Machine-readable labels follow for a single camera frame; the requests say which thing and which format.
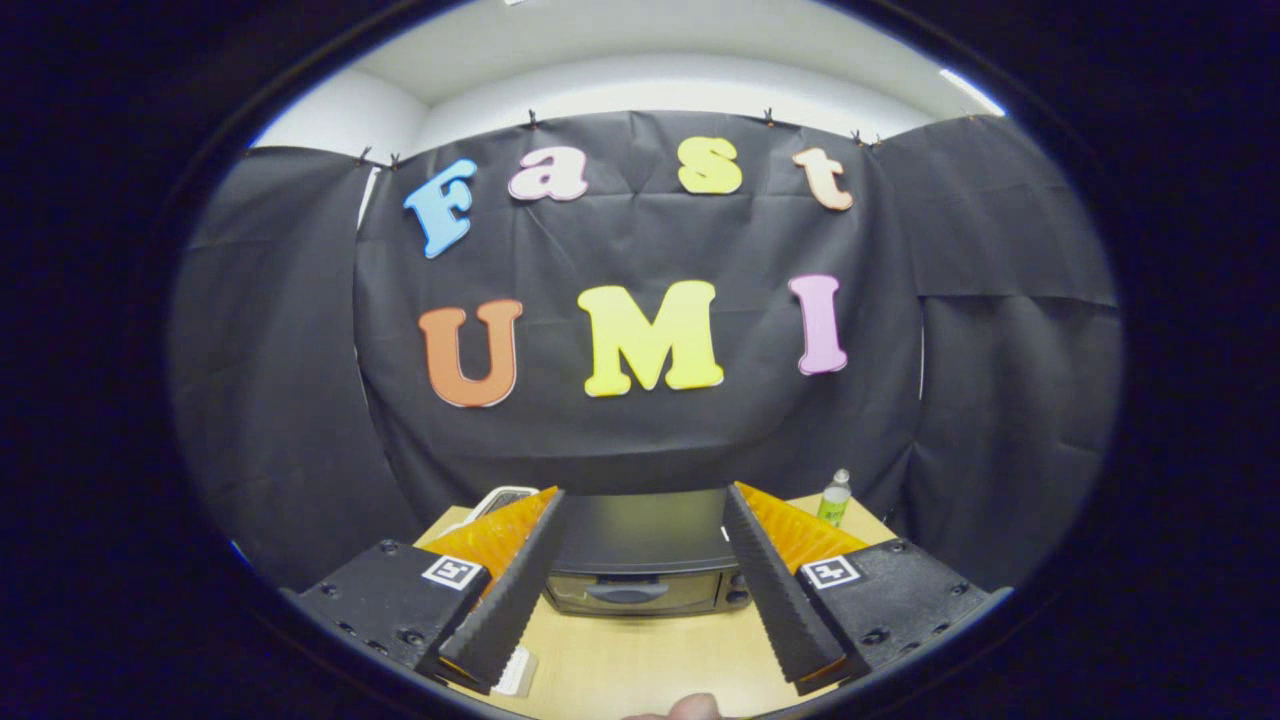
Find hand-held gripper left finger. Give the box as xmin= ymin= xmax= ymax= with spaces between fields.
xmin=285 ymin=487 xmax=571 ymax=698

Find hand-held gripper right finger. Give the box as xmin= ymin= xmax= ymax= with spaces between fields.
xmin=720 ymin=483 xmax=1001 ymax=698

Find black toaster oven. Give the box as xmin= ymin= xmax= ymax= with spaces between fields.
xmin=542 ymin=490 xmax=753 ymax=617

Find white food tray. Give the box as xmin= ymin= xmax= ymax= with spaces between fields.
xmin=493 ymin=645 xmax=539 ymax=699

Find white bread toaster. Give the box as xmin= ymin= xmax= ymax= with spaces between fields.
xmin=465 ymin=486 xmax=541 ymax=523

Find green label drink bottle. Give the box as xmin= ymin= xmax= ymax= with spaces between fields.
xmin=817 ymin=468 xmax=853 ymax=528

